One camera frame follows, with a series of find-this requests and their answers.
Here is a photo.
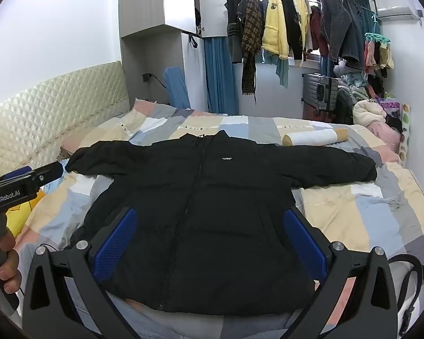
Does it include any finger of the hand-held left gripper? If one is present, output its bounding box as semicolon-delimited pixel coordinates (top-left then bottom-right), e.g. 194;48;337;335
0;165;32;183
23;162;63;193

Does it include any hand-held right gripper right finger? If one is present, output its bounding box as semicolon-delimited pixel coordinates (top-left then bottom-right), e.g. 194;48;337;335
284;208;398;339

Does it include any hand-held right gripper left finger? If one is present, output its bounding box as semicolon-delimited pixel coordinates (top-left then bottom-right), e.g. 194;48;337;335
21;207;139;339

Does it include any black puffer jacket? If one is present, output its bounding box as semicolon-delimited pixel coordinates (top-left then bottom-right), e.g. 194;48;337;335
64;131;378;316

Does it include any pile of mixed clothes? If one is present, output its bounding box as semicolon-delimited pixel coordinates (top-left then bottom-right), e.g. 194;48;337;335
334;60;377;100

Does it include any person's left hand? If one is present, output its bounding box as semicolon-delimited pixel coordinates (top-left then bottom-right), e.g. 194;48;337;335
0;229;22;292

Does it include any yellow pillow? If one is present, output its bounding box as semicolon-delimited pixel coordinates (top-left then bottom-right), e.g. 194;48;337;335
5;189;46;238

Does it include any patchwork quilt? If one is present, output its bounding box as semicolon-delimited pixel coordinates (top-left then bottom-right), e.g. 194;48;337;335
14;99;424;339

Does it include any cream quilted headboard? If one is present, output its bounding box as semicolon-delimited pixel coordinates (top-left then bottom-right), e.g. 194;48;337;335
0;60;131;184

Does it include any white cloth roll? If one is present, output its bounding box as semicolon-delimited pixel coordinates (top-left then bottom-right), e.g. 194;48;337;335
282;129;350;147

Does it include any dark red cabinet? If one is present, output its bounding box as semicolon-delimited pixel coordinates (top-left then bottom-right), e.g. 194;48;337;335
302;101;334;122

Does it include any pink plush garment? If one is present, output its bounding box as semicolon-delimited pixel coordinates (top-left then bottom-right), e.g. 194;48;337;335
367;120;401;153

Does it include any cream plush coat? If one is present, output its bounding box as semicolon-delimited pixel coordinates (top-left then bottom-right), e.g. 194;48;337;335
352;99;388;128

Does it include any polka dot board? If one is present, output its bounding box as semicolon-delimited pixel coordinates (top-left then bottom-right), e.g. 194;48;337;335
399;104;413;167

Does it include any grey suitcase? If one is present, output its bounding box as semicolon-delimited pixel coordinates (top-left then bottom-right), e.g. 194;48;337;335
302;73;340;114

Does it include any blue folded board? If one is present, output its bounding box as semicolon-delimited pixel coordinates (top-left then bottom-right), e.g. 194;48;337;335
163;66;191;109

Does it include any purple cloth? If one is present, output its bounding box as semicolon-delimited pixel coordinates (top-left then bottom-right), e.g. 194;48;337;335
380;99;402;118

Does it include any light teal garment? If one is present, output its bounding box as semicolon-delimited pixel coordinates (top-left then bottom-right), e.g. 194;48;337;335
263;53;290;89

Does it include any blue curtain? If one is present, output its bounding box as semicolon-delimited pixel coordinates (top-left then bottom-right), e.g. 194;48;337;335
202;37;240;115

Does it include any pink small hanging garment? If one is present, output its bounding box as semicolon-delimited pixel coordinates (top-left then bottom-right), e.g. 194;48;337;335
364;40;380;75

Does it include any grey wardrobe cabinet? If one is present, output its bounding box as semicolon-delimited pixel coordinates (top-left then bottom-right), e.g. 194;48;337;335
118;0;210;108

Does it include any yellow small hanging garment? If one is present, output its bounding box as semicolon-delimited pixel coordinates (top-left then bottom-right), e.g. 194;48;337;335
379;42;395;70

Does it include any brown houndstooth scarf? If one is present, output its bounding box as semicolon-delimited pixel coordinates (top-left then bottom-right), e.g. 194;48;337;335
241;0;264;97

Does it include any dark denim jacket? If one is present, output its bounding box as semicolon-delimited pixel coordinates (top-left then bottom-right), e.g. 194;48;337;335
339;0;367;71

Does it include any maroon garment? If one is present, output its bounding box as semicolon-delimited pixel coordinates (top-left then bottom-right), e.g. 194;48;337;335
309;5;330;57

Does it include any yellow hoodie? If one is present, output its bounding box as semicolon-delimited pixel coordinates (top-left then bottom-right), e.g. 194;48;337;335
261;0;290;60

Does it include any green clip hanger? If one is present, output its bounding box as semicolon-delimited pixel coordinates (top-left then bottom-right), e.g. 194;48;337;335
365;32;393;47

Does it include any black hanging jacket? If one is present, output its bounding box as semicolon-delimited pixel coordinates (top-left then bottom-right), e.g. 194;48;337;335
281;0;304;60

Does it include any grey knit coat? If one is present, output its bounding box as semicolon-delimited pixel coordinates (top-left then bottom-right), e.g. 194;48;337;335
316;0;354;62

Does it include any pale yellow garment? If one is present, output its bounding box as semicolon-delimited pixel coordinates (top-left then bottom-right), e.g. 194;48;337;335
291;0;313;68

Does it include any black hanging coat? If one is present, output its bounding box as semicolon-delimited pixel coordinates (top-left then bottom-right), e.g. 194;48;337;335
224;0;248;64

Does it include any white air conditioner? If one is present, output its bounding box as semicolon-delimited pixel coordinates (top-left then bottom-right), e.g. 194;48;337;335
376;5;424;22

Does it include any black charger cable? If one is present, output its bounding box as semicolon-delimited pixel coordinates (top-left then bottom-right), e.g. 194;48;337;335
150;74;170;93

